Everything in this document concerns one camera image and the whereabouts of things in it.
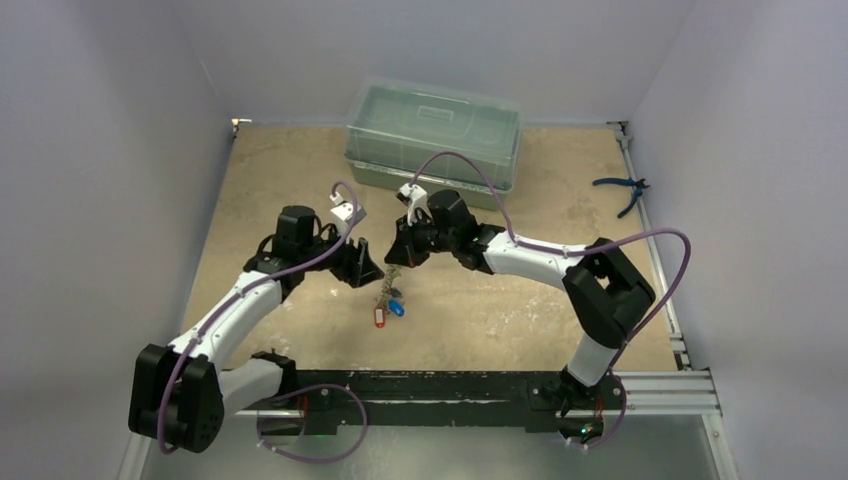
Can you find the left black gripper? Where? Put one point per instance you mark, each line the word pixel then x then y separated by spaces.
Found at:
pixel 355 267

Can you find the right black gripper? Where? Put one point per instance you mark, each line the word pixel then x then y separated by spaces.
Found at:
pixel 411 240

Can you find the red key tag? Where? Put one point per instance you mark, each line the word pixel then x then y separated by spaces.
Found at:
pixel 379 316

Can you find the blue key tag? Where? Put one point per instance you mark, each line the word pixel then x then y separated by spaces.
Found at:
pixel 395 307

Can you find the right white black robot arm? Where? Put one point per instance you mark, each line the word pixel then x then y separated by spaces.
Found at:
pixel 607 292

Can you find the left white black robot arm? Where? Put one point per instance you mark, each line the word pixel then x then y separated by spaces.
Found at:
pixel 181 392

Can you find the clear green plastic storage box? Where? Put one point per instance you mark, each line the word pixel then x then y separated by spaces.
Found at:
pixel 440 137

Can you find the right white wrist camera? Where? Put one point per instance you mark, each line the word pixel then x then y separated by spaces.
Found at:
pixel 414 198

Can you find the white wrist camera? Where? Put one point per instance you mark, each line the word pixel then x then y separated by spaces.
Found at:
pixel 414 198
pixel 344 214

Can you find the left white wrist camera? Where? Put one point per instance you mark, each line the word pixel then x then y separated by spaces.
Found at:
pixel 344 214

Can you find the aluminium frame rail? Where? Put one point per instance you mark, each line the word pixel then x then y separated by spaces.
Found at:
pixel 637 393

